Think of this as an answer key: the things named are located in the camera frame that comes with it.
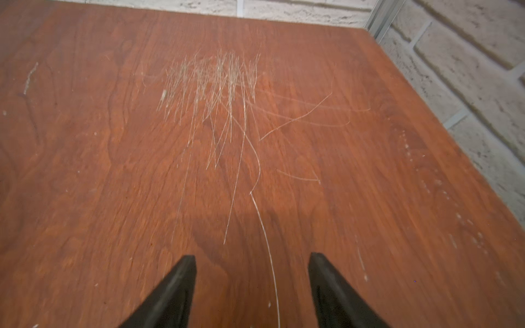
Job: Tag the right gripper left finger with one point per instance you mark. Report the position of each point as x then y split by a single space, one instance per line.
169 304

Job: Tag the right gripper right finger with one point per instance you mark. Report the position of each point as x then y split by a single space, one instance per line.
336 303

